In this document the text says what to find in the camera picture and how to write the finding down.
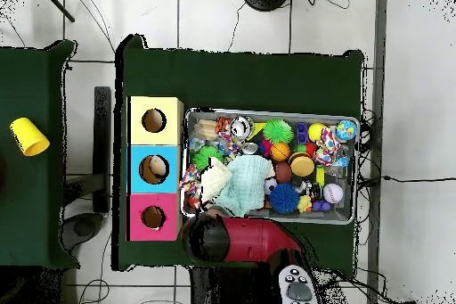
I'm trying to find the cream yellow cloth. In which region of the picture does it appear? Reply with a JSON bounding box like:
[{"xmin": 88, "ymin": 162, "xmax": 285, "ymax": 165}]
[{"xmin": 199, "ymin": 157, "xmax": 232, "ymax": 203}]

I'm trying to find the mint green cloth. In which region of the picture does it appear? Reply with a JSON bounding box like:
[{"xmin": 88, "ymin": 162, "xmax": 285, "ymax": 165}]
[{"xmin": 213, "ymin": 154, "xmax": 275, "ymax": 218}]

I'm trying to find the polka dot colourful cloth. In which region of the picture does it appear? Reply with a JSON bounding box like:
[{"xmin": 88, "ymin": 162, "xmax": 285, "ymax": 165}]
[{"xmin": 179, "ymin": 164, "xmax": 203, "ymax": 210}]

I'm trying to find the yellow duck toy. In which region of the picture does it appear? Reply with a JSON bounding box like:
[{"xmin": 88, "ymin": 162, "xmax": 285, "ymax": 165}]
[{"xmin": 297, "ymin": 194, "xmax": 314, "ymax": 214}]

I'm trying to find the wooden box with three holes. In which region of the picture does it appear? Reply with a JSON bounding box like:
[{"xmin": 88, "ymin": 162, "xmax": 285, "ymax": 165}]
[{"xmin": 126, "ymin": 95, "xmax": 185, "ymax": 242}]

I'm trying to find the clear shallow mesh bin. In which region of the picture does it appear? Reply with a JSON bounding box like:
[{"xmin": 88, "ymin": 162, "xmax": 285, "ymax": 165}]
[{"xmin": 183, "ymin": 109, "xmax": 360, "ymax": 226}]

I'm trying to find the large green spiky ball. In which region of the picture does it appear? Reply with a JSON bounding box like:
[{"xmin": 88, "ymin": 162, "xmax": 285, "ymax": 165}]
[{"xmin": 191, "ymin": 145, "xmax": 224, "ymax": 171}]

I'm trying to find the orange basketball toy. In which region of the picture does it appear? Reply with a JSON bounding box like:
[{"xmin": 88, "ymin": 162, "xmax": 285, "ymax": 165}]
[{"xmin": 270, "ymin": 142, "xmax": 292, "ymax": 162}]

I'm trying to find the small green spiky ball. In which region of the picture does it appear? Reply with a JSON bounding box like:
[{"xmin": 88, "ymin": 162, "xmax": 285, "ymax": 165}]
[{"xmin": 263, "ymin": 119, "xmax": 295, "ymax": 145}]

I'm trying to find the blue spiky ball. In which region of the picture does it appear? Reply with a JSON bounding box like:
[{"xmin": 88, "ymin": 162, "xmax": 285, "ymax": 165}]
[{"xmin": 269, "ymin": 182, "xmax": 300, "ymax": 216}]

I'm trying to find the burger toy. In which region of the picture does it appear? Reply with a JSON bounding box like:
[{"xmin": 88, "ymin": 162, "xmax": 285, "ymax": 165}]
[{"xmin": 288, "ymin": 152, "xmax": 316, "ymax": 178}]

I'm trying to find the plain yellow ball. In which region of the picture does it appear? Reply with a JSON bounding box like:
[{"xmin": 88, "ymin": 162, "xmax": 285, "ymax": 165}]
[{"xmin": 307, "ymin": 122, "xmax": 329, "ymax": 143}]

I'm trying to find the white baseball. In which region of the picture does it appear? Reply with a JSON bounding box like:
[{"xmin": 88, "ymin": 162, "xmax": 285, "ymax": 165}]
[{"xmin": 323, "ymin": 183, "xmax": 346, "ymax": 205}]

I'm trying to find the blue globe ball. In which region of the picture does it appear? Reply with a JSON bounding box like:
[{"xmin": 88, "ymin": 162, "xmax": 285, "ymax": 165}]
[{"xmin": 335, "ymin": 119, "xmax": 358, "ymax": 142}]

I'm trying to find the yellow round object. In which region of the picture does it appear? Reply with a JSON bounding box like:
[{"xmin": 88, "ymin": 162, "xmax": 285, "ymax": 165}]
[{"xmin": 9, "ymin": 117, "xmax": 51, "ymax": 158}]

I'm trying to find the side table with green cloth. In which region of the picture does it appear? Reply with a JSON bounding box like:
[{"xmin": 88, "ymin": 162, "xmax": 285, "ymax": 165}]
[{"xmin": 0, "ymin": 39, "xmax": 78, "ymax": 269}]

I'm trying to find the black rod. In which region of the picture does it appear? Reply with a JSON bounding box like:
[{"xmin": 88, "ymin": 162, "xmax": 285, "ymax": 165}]
[{"xmin": 37, "ymin": 0, "xmax": 76, "ymax": 23}]

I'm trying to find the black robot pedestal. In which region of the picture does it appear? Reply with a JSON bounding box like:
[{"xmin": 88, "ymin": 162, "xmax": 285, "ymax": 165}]
[{"xmin": 191, "ymin": 267, "xmax": 281, "ymax": 304}]

